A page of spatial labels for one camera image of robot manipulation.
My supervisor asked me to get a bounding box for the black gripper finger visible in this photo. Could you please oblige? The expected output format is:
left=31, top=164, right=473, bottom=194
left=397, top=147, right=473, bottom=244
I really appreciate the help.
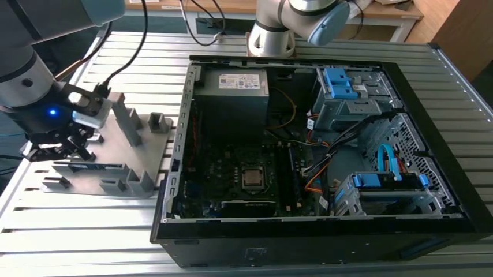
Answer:
left=67, top=123, right=98, bottom=162
left=21, top=136, right=74, bottom=163

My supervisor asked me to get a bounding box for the grey parts rack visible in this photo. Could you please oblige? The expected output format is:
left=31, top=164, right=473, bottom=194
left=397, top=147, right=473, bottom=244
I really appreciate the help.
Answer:
left=41, top=92, right=176, bottom=200

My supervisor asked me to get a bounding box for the dark green motherboard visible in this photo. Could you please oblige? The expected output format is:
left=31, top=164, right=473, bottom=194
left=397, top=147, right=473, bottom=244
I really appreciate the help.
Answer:
left=180, top=140, right=333, bottom=219

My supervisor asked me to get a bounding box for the grey power supply unit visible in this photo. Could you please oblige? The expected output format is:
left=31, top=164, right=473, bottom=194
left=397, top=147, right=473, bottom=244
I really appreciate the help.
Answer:
left=194, top=68, right=270, bottom=136

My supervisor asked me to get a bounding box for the silver CPU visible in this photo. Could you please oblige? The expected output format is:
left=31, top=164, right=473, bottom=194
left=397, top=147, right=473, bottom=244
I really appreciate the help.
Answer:
left=242, top=169, right=266, bottom=188

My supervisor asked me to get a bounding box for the CPU socket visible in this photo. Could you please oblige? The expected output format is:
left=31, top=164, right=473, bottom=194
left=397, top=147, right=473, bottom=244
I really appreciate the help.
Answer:
left=238, top=164, right=272, bottom=194

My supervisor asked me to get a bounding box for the black graphics card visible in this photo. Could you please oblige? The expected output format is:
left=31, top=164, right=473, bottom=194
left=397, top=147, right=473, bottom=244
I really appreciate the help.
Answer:
left=221, top=200, right=280, bottom=218

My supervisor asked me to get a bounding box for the long wooden desk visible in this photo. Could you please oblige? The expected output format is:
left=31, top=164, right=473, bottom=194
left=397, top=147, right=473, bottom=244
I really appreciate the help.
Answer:
left=123, top=0, right=258, bottom=35

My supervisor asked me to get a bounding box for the black open PC case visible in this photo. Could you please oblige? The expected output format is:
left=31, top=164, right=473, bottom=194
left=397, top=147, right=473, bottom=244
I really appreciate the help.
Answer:
left=149, top=53, right=493, bottom=269

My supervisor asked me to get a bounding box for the blue disk carrier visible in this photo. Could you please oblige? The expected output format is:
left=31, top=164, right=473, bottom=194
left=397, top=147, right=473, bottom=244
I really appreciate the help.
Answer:
left=324, top=66, right=359, bottom=100

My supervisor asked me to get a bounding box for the grey metal drive cage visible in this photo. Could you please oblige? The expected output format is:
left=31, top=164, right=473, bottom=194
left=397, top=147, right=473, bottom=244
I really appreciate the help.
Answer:
left=310, top=65, right=405, bottom=133

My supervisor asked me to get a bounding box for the black disk in blue carrier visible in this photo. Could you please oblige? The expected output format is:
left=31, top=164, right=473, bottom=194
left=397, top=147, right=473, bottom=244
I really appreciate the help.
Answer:
left=352, top=171, right=432, bottom=192

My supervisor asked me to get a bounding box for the grey metal disk bay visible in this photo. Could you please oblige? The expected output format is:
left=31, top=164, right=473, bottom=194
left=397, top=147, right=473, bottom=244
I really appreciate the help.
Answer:
left=331, top=171, right=457, bottom=217

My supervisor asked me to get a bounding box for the brown wooden cabinet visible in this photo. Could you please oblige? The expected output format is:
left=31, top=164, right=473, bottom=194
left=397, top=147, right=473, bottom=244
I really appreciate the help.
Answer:
left=407, top=0, right=493, bottom=83

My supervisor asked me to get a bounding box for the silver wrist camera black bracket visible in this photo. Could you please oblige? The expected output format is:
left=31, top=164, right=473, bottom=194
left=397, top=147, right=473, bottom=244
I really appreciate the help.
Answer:
left=62, top=83, right=114, bottom=130

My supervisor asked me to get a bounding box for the red wire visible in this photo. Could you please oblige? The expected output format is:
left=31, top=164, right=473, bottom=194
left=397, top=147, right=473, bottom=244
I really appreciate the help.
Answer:
left=192, top=111, right=202, bottom=152

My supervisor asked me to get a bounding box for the black camera cable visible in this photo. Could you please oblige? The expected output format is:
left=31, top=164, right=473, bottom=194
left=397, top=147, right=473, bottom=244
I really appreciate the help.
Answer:
left=95, top=0, right=150, bottom=96

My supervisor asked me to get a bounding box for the black cable white plug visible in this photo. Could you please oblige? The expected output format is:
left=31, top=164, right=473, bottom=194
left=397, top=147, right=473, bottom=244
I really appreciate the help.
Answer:
left=184, top=0, right=229, bottom=47

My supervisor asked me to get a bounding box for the yellow wire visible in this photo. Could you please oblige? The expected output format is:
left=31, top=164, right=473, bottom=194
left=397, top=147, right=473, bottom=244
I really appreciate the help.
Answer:
left=268, top=85, right=298, bottom=130

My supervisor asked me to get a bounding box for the orange wire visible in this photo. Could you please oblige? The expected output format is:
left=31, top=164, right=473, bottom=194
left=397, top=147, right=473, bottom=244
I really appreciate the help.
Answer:
left=304, top=169, right=333, bottom=193

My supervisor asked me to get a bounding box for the blue SATA wire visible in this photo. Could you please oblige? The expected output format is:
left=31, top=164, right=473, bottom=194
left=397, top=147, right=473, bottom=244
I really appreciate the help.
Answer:
left=376, top=143, right=405, bottom=182

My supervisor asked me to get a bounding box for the wooden desk white frame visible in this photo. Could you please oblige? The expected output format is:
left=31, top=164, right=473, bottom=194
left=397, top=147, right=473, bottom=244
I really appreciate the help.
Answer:
left=345, top=0, right=425, bottom=44

